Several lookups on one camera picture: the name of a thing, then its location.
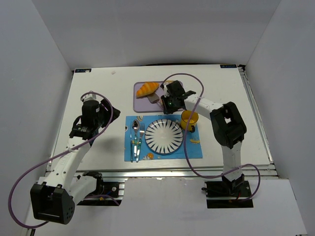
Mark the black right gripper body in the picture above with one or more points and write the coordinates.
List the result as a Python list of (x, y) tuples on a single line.
[(165, 99)]

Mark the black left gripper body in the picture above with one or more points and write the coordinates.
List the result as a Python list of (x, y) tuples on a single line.
[(106, 113)]

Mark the orange croissant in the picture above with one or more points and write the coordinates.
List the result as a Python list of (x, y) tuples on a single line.
[(147, 88)]

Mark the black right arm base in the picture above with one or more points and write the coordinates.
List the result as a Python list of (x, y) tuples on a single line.
[(218, 195)]

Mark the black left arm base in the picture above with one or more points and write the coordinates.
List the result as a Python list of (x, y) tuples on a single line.
[(107, 193)]

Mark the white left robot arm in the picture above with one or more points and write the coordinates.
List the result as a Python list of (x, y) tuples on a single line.
[(55, 199)]

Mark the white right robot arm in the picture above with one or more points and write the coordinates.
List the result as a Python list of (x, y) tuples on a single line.
[(227, 124)]

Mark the lilac plastic tray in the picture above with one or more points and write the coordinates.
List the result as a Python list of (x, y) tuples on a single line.
[(143, 105)]

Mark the yellow mug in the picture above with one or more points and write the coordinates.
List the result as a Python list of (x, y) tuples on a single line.
[(189, 120)]

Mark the blue striped white plate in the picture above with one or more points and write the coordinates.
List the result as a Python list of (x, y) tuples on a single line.
[(163, 136)]

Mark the left blue corner label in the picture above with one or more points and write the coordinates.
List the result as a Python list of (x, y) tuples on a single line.
[(83, 70)]

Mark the blue corner label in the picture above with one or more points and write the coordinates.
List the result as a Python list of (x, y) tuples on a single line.
[(226, 66), (83, 70)]

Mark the right blue corner label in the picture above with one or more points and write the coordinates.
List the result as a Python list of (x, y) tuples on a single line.
[(226, 66)]

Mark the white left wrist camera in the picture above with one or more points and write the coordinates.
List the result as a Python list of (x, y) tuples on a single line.
[(88, 96)]

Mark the steel spoon green handle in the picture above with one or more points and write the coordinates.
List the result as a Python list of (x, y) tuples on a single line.
[(135, 127)]

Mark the steel fork green handle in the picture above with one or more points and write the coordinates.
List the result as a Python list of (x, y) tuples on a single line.
[(141, 132)]

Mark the steel knife green handle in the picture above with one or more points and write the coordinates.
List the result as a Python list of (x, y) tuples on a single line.
[(131, 143)]

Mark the aluminium table frame rail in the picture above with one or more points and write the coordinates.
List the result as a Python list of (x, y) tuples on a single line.
[(213, 82)]

